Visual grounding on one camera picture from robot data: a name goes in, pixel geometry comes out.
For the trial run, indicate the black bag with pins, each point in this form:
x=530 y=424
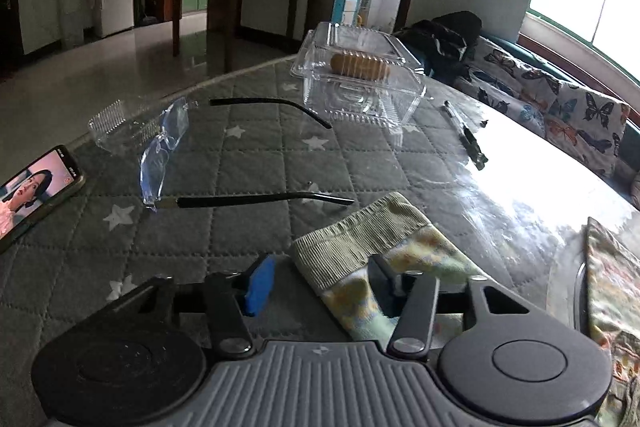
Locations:
x=440 y=39

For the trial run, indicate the floral patterned cloth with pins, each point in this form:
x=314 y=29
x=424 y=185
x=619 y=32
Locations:
x=612 y=287

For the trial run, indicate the blue white appliance box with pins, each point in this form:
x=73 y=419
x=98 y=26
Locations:
x=350 y=4

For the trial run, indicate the small clear plastic tray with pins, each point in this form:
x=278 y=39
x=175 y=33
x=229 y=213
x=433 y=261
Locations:
x=112 y=127

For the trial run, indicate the butterfly print sofa cover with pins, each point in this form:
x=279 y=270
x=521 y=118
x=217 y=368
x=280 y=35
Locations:
x=570 y=107

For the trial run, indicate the clear plastic clamshell container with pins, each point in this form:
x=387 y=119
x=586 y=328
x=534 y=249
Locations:
x=360 y=102

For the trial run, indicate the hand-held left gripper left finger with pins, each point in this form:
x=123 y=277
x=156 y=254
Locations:
x=260 y=284

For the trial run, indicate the black pen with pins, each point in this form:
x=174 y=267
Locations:
x=467 y=137

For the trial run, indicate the clear safety glasses black temples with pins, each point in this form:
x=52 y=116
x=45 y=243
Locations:
x=160 y=147

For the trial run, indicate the grey quilted star table cover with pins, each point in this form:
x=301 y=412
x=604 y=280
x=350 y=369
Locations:
x=240 y=177

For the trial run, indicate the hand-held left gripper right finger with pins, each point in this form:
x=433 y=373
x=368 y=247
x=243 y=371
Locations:
x=382 y=279

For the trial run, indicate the brown bread roll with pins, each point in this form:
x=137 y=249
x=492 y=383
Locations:
x=357 y=64

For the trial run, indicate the smartphone with lit screen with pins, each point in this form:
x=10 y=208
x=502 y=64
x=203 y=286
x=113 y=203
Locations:
x=35 y=192

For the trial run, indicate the green yellow patterned sock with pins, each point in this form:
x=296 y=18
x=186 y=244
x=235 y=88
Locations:
x=350 y=247

